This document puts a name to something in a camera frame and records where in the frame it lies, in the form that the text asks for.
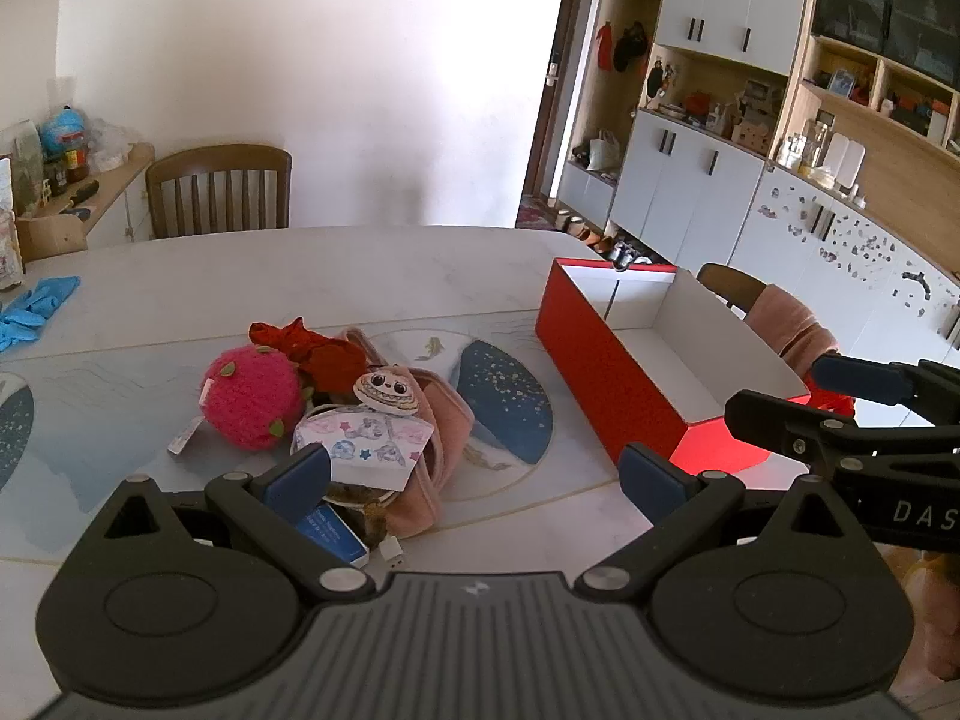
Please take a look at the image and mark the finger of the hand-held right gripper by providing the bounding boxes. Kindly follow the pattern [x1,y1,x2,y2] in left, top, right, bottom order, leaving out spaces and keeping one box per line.
[811,354,960,428]
[724,388,932,467]

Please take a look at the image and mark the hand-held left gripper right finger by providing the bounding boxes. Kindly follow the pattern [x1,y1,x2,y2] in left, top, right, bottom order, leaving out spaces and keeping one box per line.
[574,444,863,605]

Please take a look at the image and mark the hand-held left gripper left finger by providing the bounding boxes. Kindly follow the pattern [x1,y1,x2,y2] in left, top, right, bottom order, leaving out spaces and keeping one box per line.
[96,442,376,605]

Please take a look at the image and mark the blue tissue packet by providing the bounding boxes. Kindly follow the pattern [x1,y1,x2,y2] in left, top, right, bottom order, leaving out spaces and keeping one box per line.
[296,502,370,567]

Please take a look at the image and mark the printed face mask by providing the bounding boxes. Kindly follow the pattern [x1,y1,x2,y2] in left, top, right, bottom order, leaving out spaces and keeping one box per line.
[291,405,436,492]

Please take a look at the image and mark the pink plush strawberry toy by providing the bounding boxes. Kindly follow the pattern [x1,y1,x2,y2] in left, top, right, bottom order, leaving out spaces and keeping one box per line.
[166,343,314,457]

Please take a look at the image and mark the red knotted headband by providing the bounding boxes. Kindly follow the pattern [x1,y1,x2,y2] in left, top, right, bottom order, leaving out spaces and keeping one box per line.
[249,319,370,395]

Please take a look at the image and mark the cartoon monster charm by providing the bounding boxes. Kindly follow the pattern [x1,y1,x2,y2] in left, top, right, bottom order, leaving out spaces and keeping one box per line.
[352,365,421,415]

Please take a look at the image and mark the white cardboard box red rim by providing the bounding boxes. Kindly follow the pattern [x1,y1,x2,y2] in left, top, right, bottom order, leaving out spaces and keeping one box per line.
[535,257,812,475]

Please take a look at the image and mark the pink scarf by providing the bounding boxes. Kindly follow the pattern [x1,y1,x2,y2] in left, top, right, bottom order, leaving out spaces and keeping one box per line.
[744,283,842,383]

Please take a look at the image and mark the horizontal slat wooden chair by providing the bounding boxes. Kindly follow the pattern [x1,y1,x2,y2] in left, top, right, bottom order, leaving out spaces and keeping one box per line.
[697,262,770,320]

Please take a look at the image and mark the printed table mat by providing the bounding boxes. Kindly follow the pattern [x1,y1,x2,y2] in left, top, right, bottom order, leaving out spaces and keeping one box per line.
[0,319,623,563]

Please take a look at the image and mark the patterned red rug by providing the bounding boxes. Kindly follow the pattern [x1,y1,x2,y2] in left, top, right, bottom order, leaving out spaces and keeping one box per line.
[516,195,560,230]

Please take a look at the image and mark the vertical slat wooden chair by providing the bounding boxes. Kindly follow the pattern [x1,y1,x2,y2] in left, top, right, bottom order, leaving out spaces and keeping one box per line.
[146,146,293,239]

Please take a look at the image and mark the blue rubber gloves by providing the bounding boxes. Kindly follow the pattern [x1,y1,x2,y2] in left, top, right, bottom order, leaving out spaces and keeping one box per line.
[0,276,82,352]

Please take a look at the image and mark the white shopping bag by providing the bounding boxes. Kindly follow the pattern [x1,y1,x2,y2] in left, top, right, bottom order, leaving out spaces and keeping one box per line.
[586,130,623,173]

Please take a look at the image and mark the small cardboard box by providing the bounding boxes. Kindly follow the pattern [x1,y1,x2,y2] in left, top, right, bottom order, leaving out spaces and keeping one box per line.
[16,210,92,263]

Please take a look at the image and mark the clear plastic bag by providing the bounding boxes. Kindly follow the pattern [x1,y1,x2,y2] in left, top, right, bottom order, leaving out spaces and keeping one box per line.
[88,120,137,170]

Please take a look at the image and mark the blue globe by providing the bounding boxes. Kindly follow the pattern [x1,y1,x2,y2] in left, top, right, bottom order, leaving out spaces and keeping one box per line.
[39,111,89,155]

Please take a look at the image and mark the brown wooden door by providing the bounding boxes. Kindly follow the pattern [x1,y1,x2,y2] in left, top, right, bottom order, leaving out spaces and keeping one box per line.
[525,0,593,203]

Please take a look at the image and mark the white wall cabinet unit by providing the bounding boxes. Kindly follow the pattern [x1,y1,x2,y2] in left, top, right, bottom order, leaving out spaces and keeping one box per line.
[559,0,960,350]

